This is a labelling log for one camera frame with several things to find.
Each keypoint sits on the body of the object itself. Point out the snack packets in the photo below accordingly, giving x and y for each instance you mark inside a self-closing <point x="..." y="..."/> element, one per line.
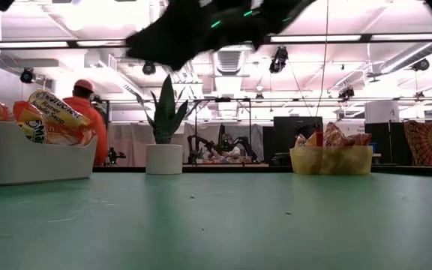
<point x="334" y="137"/>

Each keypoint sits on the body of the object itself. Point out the yellow plastic bin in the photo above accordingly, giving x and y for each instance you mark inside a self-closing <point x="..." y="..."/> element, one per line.
<point x="332" y="163"/>

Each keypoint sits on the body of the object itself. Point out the white pillar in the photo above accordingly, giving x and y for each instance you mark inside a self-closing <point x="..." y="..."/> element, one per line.
<point x="381" y="112"/>

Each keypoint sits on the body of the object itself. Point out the small distant black robot arm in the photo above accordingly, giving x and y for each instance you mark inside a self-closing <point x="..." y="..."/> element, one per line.
<point x="199" y="146"/>
<point x="246" y="148"/>

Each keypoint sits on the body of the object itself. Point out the white plant pot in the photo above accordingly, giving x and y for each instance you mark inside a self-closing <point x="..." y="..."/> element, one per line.
<point x="163" y="159"/>

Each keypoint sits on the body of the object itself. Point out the white plastic bin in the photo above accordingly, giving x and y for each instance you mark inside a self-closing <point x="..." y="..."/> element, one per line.
<point x="32" y="165"/>

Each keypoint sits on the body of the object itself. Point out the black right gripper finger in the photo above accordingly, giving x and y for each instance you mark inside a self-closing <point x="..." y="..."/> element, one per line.
<point x="163" y="33"/>
<point x="171" y="56"/>

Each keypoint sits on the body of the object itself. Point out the person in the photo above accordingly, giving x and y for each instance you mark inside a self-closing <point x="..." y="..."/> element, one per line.
<point x="84" y="112"/>
<point x="229" y="148"/>

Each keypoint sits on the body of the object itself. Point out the green table mat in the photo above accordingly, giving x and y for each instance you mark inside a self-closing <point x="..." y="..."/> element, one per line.
<point x="238" y="225"/>

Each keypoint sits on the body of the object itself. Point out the silver ceiling duct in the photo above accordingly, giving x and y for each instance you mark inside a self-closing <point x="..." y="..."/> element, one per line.
<point x="229" y="62"/>

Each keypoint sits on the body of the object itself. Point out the blue box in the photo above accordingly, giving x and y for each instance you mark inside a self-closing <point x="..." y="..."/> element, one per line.
<point x="374" y="149"/>

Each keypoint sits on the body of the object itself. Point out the green snake plant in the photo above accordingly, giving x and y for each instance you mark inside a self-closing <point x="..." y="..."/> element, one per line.
<point x="165" y="120"/>

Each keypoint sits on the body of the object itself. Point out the black partition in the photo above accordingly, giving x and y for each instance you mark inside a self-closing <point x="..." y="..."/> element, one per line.
<point x="386" y="138"/>

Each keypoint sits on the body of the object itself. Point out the orange mandala tapestry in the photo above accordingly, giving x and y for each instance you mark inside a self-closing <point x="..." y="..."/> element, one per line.
<point x="422" y="142"/>

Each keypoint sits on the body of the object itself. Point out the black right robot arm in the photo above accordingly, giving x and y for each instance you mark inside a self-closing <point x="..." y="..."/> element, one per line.
<point x="272" y="15"/>

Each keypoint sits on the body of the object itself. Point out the black computer monitor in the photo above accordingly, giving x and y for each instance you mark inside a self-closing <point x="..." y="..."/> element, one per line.
<point x="287" y="129"/>

